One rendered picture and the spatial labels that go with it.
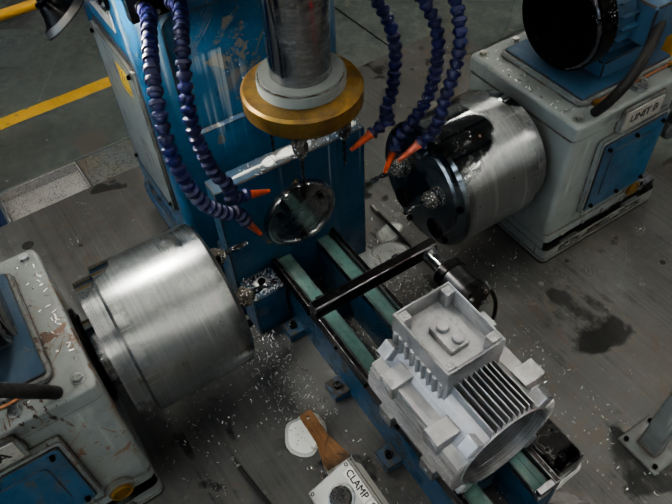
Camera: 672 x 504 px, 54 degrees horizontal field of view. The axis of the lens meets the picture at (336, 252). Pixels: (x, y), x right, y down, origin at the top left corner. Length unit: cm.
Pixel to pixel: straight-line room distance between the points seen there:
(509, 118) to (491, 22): 257
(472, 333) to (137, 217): 92
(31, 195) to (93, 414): 154
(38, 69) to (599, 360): 314
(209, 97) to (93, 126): 217
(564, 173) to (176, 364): 77
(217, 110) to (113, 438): 56
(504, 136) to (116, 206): 92
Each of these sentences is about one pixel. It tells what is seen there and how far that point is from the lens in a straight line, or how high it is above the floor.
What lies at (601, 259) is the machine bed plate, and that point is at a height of 80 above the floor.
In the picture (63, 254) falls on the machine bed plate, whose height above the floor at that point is 80.
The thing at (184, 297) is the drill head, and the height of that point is 115.
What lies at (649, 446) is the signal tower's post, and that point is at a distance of 128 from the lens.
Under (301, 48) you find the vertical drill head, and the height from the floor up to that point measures 142.
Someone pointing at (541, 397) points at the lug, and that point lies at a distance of 95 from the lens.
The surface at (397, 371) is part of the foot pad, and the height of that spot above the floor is 108.
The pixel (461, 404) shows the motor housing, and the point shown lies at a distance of 93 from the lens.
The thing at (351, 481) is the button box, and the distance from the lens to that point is 89.
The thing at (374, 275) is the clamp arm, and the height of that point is 103.
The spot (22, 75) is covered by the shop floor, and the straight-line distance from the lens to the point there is 382.
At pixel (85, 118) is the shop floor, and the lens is 338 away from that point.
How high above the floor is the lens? 191
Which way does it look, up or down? 49 degrees down
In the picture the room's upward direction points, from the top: 4 degrees counter-clockwise
